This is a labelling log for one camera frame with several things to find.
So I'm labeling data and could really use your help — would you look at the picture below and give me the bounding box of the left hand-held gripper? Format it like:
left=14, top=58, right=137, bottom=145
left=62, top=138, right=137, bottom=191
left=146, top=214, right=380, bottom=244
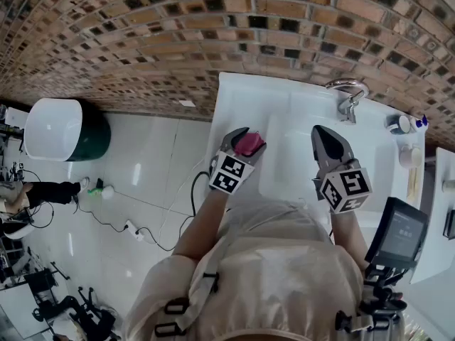
left=208, top=126, right=268, bottom=195

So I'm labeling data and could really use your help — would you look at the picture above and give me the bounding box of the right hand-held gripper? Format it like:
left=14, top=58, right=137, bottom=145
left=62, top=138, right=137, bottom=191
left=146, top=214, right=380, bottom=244
left=311, top=124, right=374, bottom=215

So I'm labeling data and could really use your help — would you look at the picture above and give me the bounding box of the pink cloth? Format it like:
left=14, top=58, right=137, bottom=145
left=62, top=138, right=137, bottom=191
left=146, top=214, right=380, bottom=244
left=234, top=131, right=266, bottom=158

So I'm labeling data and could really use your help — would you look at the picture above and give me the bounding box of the chrome faucet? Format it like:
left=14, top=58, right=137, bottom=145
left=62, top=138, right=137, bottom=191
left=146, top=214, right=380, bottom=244
left=325, top=78, right=370, bottom=125

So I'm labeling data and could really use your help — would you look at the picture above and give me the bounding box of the person's left forearm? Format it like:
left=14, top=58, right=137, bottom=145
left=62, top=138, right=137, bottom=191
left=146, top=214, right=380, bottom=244
left=172, top=189, right=229, bottom=262

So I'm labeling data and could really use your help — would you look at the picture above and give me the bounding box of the person's right forearm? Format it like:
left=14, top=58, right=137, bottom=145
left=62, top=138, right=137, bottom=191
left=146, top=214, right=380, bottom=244
left=331, top=207, right=371, bottom=273

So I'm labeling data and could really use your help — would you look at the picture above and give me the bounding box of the white sink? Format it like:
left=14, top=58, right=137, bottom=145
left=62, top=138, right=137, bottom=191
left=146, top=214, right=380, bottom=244
left=206, top=71, right=427, bottom=227

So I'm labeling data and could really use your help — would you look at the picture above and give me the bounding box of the pale pink cup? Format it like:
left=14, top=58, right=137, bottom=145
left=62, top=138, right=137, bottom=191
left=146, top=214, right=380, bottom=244
left=398, top=144, right=415, bottom=168

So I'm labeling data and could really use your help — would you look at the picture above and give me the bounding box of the white mug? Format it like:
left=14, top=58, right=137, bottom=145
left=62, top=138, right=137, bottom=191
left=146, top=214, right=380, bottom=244
left=397, top=115, right=414, bottom=135

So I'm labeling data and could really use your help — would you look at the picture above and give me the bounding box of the cream cup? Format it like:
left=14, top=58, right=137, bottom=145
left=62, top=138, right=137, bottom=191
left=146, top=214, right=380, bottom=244
left=408, top=144, right=424, bottom=168

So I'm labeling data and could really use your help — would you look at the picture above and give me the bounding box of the wooden brush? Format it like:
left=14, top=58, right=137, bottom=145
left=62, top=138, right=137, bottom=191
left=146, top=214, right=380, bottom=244
left=406, top=167, right=422, bottom=202

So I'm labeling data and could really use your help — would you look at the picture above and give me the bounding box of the black display device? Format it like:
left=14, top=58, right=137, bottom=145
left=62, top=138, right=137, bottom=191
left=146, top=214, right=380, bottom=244
left=365, top=196, right=430, bottom=270

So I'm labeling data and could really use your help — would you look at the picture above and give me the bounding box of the person's beige shirt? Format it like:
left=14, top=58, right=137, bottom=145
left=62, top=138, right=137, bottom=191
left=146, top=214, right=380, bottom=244
left=122, top=195, right=405, bottom=341

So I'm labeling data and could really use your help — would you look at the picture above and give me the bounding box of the white power strip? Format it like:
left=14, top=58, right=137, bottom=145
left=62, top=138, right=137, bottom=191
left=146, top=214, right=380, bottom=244
left=124, top=219, right=145, bottom=243

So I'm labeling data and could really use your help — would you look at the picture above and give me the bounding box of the black box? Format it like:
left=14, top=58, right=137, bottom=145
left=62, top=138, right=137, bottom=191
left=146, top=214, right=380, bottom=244
left=442, top=209, right=455, bottom=242

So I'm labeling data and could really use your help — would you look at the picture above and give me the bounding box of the green and white spray bottle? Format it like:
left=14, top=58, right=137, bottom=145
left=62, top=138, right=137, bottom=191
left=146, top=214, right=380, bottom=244
left=87, top=184, right=115, bottom=201

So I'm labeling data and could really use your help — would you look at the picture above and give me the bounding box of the white side counter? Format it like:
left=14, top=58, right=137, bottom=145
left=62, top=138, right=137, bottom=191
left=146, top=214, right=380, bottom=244
left=409, top=146, right=455, bottom=286

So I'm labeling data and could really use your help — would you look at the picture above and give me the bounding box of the dark green stand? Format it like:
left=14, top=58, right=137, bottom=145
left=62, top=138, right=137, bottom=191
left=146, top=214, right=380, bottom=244
left=65, top=99, right=112, bottom=163

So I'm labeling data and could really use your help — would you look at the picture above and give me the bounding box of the grey harness with black buckles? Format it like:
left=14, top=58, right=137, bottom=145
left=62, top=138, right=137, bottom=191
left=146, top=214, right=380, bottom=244
left=154, top=236, right=378, bottom=339

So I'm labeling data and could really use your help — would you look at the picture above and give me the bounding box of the white round tub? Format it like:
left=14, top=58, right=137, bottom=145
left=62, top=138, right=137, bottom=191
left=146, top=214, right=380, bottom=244
left=23, top=97, right=84, bottom=163

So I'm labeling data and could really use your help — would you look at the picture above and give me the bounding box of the black office chair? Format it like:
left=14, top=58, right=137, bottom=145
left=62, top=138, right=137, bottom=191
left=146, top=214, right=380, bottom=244
left=31, top=285, right=119, bottom=341

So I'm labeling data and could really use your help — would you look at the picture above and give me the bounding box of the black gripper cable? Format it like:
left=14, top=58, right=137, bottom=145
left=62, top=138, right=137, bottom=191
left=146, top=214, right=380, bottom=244
left=191, top=170, right=215, bottom=217

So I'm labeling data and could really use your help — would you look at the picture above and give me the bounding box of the black device mount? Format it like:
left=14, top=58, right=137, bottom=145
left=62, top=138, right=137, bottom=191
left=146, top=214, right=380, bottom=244
left=358, top=261, right=408, bottom=328

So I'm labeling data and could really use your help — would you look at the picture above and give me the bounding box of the black floor cable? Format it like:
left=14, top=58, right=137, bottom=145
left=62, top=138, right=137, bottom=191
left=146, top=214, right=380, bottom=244
left=73, top=200, right=176, bottom=252

